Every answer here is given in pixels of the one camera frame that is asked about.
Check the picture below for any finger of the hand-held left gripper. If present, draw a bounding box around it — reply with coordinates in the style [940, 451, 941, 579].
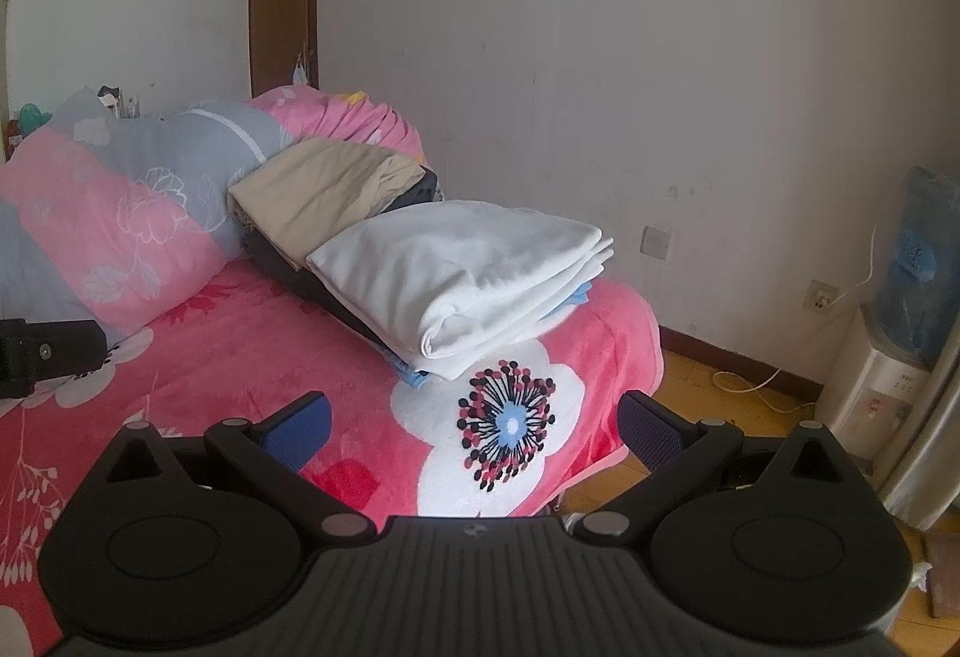
[0, 318, 107, 401]

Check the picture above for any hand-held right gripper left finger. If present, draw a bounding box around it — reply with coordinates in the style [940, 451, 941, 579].
[101, 391, 374, 539]

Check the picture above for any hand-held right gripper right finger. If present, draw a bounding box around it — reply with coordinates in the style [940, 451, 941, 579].
[581, 391, 856, 538]

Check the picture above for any white garment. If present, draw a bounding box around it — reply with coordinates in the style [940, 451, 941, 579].
[306, 199, 617, 381]

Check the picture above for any pink floral bed blanket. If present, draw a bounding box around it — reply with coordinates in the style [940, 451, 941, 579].
[0, 256, 663, 657]

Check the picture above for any dark garment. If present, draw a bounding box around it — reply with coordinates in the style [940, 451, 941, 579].
[238, 166, 441, 359]

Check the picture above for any pink grey floral quilt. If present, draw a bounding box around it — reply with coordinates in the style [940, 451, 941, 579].
[0, 83, 426, 348]

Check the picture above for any white water dispenser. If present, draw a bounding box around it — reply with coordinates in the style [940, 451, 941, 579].
[814, 303, 940, 464]

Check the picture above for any teal bedside object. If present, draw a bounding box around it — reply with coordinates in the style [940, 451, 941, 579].
[18, 102, 55, 138]

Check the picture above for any beige garment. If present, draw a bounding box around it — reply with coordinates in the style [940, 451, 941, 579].
[226, 139, 425, 273]

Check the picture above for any blue water bottle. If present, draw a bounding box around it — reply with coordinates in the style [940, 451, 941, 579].
[872, 165, 960, 371]

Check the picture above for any white power cable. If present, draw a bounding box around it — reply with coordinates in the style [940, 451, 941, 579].
[711, 207, 887, 415]

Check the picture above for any wall power socket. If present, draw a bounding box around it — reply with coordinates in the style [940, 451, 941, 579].
[804, 279, 842, 314]

